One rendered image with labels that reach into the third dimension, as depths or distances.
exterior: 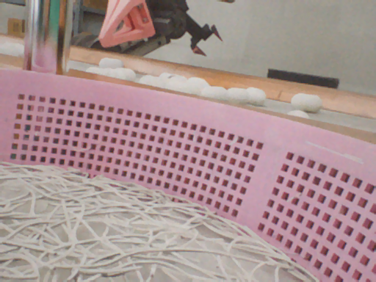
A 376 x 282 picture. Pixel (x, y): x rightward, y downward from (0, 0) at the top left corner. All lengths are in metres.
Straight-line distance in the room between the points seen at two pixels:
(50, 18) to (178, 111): 0.08
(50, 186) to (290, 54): 2.48
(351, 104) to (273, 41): 2.15
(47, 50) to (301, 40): 2.42
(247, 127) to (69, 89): 0.09
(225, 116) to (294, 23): 2.47
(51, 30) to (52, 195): 0.09
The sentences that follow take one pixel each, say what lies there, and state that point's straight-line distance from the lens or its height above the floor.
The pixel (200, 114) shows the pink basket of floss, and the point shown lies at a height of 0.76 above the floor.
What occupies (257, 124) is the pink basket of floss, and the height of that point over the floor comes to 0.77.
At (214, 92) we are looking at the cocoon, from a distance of 0.39.
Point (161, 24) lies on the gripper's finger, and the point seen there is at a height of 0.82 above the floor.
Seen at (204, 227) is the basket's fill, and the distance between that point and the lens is 0.15.
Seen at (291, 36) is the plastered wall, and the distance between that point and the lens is 2.62.
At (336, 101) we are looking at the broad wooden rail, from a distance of 0.54.
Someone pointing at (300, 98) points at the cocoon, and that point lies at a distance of 0.47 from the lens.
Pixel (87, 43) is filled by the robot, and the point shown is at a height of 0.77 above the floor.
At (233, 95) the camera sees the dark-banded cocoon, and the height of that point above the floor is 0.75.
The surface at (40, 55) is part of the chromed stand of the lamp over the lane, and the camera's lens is 0.22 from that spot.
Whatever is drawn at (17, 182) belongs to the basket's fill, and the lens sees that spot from 0.18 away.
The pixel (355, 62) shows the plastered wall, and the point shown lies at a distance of 2.50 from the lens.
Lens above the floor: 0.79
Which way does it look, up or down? 12 degrees down
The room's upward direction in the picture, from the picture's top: 8 degrees clockwise
